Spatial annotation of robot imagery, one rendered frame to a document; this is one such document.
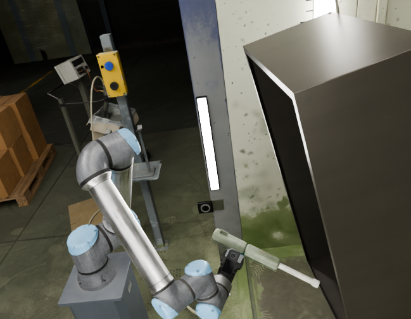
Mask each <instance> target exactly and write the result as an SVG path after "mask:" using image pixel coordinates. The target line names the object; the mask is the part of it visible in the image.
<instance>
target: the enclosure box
mask: <svg viewBox="0 0 411 319"><path fill-rule="evenodd" d="M243 49H244V53H245V55H246V59H247V62H248V66H249V68H250V72H251V76H252V79H253V83H254V85H255V89H256V93H257V96H258V100H259V103H260V106H261V109H262V113H263V117H264V120H265V123H266V126H267V130H268V133H269V137H270V140H271V143H272V147H273V150H274V154H275V157H276V160H277V164H278V167H279V171H280V173H281V177H282V181H283V184H284V188H285V190H286V194H287V197H288V201H289V205H290V207H291V211H292V214H293V218H294V222H295V224H296V228H297V231H298V235H299V237H300V241H301V245H302V248H303V252H304V254H305V258H306V261H307V263H308V265H309V267H310V269H311V271H312V273H313V276H314V277H315V279H317V280H319V281H320V284H319V287H320V289H321V291H322V293H323V295H324V297H325V300H326V302H327V304H328V306H329V308H330V310H331V312H332V314H333V316H334V318H335V319H411V30H407V29H404V28H398V27H394V26H391V25H385V24H382V23H377V22H372V21H369V20H364V19H361V18H356V17H353V16H348V15H343V14H339V13H335V12H332V11H331V13H330V14H328V13H326V14H324V15H321V16H318V17H316V18H313V19H311V20H308V21H306V22H303V23H300V24H298V25H295V26H293V27H290V28H287V29H285V30H282V31H280V32H277V33H275V34H272V35H269V36H267V37H264V38H262V39H259V40H257V41H254V42H251V43H249V44H246V45H244V46H243Z"/></svg>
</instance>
